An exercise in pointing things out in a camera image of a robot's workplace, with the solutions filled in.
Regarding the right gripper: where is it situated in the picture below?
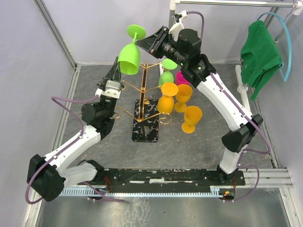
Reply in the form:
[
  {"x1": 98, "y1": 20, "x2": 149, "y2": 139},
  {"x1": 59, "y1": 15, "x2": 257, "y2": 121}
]
[{"x1": 135, "y1": 26, "x2": 187, "y2": 67}]

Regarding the green wine glass front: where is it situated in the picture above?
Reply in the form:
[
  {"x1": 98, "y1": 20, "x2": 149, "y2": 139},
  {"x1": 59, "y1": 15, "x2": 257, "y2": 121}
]
[{"x1": 118, "y1": 24, "x2": 146, "y2": 75}]

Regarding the green wine glass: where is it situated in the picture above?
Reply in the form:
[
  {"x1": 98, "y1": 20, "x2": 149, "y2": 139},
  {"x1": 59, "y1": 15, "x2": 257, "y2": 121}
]
[
  {"x1": 118, "y1": 24, "x2": 146, "y2": 75},
  {"x1": 158, "y1": 59, "x2": 178, "y2": 90}
]

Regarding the orange wine glass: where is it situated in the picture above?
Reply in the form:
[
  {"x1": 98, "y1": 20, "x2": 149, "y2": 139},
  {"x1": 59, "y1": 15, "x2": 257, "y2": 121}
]
[
  {"x1": 181, "y1": 105, "x2": 203, "y2": 134},
  {"x1": 174, "y1": 84, "x2": 193, "y2": 113},
  {"x1": 157, "y1": 82, "x2": 178, "y2": 114}
]

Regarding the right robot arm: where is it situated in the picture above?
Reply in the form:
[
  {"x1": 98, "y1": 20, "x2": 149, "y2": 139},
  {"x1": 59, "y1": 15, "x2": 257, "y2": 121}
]
[{"x1": 135, "y1": 26, "x2": 263, "y2": 185}]

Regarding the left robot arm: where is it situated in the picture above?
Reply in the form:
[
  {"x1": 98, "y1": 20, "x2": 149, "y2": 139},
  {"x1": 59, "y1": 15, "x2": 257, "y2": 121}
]
[{"x1": 25, "y1": 60, "x2": 124, "y2": 205}]

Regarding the gold wine glass rack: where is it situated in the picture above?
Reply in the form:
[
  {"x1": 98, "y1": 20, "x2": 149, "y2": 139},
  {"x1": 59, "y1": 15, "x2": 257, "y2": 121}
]
[{"x1": 116, "y1": 62, "x2": 172, "y2": 143}]

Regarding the orange wine glass front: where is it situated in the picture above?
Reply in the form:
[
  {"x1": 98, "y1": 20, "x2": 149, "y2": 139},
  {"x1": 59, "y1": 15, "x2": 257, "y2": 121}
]
[{"x1": 181, "y1": 105, "x2": 203, "y2": 134}]

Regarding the pink plastic cup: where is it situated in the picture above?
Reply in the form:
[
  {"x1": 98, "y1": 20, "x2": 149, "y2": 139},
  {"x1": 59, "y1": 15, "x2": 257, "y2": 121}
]
[{"x1": 176, "y1": 71, "x2": 190, "y2": 86}]

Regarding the green cloth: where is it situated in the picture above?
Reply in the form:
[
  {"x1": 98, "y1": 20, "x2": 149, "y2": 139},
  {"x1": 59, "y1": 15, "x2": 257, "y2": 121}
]
[{"x1": 241, "y1": 20, "x2": 282, "y2": 101}]

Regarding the blue clothes hanger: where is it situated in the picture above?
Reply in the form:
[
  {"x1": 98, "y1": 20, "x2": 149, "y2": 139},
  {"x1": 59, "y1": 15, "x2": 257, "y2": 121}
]
[{"x1": 258, "y1": 12, "x2": 293, "y2": 82}]

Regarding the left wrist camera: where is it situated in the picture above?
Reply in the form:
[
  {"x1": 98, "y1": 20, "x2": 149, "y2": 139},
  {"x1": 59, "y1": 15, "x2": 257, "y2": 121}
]
[{"x1": 96, "y1": 79, "x2": 124, "y2": 99}]

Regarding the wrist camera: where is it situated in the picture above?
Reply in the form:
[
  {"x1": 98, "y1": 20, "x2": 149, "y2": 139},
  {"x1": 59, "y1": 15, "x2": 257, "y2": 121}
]
[
  {"x1": 169, "y1": 10, "x2": 187, "y2": 38},
  {"x1": 96, "y1": 79, "x2": 124, "y2": 99}
]

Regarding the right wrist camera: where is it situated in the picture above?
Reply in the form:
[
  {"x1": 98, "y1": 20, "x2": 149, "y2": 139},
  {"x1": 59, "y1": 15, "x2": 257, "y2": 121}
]
[{"x1": 169, "y1": 10, "x2": 187, "y2": 38}]

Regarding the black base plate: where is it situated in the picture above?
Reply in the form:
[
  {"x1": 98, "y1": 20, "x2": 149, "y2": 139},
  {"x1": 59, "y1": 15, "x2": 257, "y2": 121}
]
[{"x1": 90, "y1": 168, "x2": 245, "y2": 193}]

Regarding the silver clothes rail stand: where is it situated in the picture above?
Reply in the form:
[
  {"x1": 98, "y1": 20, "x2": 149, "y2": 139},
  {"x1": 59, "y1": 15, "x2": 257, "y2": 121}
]
[{"x1": 159, "y1": 0, "x2": 303, "y2": 112}]

